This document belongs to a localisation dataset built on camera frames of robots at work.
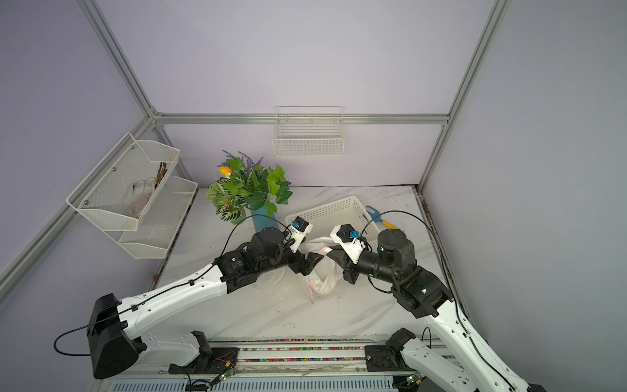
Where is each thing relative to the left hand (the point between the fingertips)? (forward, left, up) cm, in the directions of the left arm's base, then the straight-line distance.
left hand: (311, 249), depth 73 cm
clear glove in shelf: (+16, +57, +7) cm, 60 cm away
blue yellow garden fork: (+27, -27, -19) cm, 43 cm away
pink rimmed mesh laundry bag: (-8, -4, -2) cm, 9 cm away
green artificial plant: (+19, +21, +10) cm, 30 cm away
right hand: (-6, -5, +8) cm, 11 cm away
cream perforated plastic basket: (+33, -14, -21) cm, 42 cm away
